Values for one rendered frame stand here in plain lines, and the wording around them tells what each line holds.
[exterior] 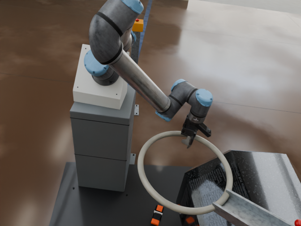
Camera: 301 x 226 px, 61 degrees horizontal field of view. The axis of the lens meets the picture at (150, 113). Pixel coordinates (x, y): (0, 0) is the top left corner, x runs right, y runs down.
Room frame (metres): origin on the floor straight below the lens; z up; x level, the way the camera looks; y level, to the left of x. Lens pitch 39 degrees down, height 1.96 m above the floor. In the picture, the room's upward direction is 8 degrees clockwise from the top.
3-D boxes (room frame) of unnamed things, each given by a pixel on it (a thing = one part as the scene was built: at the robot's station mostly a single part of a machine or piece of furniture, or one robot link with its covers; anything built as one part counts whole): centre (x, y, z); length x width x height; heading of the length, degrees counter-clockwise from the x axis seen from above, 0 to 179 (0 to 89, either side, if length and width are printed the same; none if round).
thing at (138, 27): (2.42, 0.25, 0.54); 0.20 x 0.20 x 1.09; 7
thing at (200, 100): (1.08, -0.25, 1.20); 0.10 x 0.09 x 0.12; 51
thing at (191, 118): (1.08, -0.25, 1.11); 0.10 x 0.09 x 0.05; 168
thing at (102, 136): (1.48, 0.33, 0.43); 0.50 x 0.50 x 0.85; 1
